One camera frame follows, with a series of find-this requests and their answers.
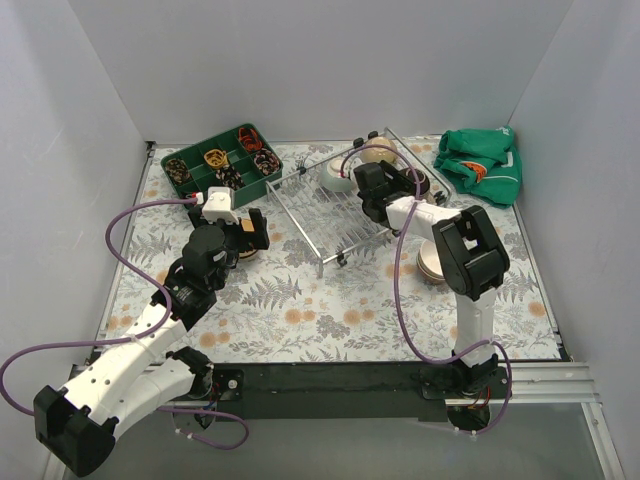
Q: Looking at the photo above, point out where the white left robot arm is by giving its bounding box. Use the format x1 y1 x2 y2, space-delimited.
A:
33 208 270 477

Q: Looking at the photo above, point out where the cream embossed bowl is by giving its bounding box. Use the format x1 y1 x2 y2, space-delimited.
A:
417 240 444 276

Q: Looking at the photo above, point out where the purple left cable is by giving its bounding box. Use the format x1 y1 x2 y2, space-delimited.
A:
0 197 251 449

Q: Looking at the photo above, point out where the light green bowl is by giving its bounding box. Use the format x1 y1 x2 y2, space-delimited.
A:
320 158 356 193

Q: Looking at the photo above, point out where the dark floral roll right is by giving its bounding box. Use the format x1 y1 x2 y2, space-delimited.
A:
254 150 280 176

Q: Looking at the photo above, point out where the green cloth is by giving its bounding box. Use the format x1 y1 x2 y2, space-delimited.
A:
434 125 522 208

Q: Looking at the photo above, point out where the dark patterned bowl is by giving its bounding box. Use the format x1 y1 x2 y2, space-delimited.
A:
400 168 431 199

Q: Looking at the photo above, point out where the dark floral roll middle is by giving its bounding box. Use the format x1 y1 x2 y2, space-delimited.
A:
215 165 245 191

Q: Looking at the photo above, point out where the tan bowl front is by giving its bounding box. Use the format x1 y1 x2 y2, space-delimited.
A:
238 249 259 262

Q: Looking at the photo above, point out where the orange black roll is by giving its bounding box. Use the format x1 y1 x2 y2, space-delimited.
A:
238 127 263 153

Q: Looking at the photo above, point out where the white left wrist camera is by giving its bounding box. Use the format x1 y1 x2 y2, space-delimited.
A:
192 186 239 225

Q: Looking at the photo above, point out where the purple cable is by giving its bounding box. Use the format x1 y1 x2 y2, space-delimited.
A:
0 197 251 449
339 147 514 437

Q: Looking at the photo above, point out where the green compartment tray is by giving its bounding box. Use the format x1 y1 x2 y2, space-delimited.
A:
161 123 283 207

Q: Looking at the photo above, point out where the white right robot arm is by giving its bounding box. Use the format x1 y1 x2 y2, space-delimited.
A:
353 161 510 398

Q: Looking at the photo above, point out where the dark floral roll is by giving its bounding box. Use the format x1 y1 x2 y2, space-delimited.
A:
215 165 245 191
254 150 280 176

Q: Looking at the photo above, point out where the metal wire dish rack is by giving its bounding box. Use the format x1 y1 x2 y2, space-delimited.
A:
264 125 451 277

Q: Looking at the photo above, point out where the beige bowl back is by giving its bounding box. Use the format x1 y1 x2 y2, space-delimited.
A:
360 136 397 164

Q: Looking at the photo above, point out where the aluminium frame rail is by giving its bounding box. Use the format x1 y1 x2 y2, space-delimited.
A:
42 362 626 480

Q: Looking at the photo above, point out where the yellow patterned roll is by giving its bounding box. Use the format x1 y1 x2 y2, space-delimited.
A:
204 149 229 170

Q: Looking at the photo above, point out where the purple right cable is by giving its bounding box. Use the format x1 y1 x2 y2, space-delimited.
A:
339 147 514 437

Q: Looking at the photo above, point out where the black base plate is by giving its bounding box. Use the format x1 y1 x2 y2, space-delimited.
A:
89 357 516 421

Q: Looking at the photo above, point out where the dark patterned roll left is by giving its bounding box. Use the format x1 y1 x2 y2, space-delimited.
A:
165 158 192 185

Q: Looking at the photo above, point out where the tan bowl gold rim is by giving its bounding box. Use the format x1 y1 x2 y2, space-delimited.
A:
240 218 255 233

